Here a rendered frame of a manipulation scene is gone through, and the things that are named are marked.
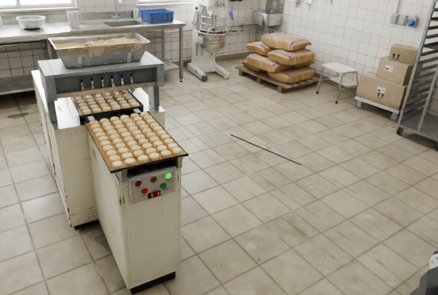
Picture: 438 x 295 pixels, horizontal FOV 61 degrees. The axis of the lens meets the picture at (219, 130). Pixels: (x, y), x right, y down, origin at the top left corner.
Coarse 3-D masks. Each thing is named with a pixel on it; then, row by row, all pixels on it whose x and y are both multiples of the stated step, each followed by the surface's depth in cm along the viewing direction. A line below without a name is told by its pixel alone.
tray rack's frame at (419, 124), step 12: (432, 0) 368; (432, 12) 372; (420, 48) 387; (432, 84) 387; (408, 96) 411; (408, 120) 436; (420, 120) 406; (432, 120) 439; (420, 132) 408; (432, 132) 410
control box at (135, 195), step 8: (168, 168) 192; (136, 176) 183; (144, 176) 184; (152, 176) 185; (160, 176) 188; (128, 184) 183; (144, 184) 185; (152, 184) 187; (160, 184) 190; (168, 184) 193; (136, 192) 185; (152, 192) 189; (160, 192) 192; (168, 192) 195; (136, 200) 187
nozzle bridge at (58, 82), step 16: (48, 64) 229; (112, 64) 234; (128, 64) 235; (144, 64) 237; (160, 64) 242; (48, 80) 211; (64, 80) 224; (96, 80) 234; (128, 80) 244; (144, 80) 250; (160, 80) 246; (48, 96) 215; (64, 96) 223; (48, 112) 234
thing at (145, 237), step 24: (96, 168) 229; (144, 168) 190; (96, 192) 247; (120, 192) 184; (120, 216) 192; (144, 216) 197; (168, 216) 206; (120, 240) 204; (144, 240) 204; (168, 240) 213; (120, 264) 219; (144, 264) 211; (168, 264) 221; (144, 288) 224
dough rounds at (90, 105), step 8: (80, 96) 253; (88, 96) 253; (96, 96) 254; (112, 96) 260; (120, 96) 256; (128, 96) 256; (80, 104) 240; (88, 104) 246; (96, 104) 246; (104, 104) 242; (112, 104) 243; (120, 104) 246; (128, 104) 244; (136, 104) 245; (80, 112) 234; (88, 112) 230; (96, 112) 233
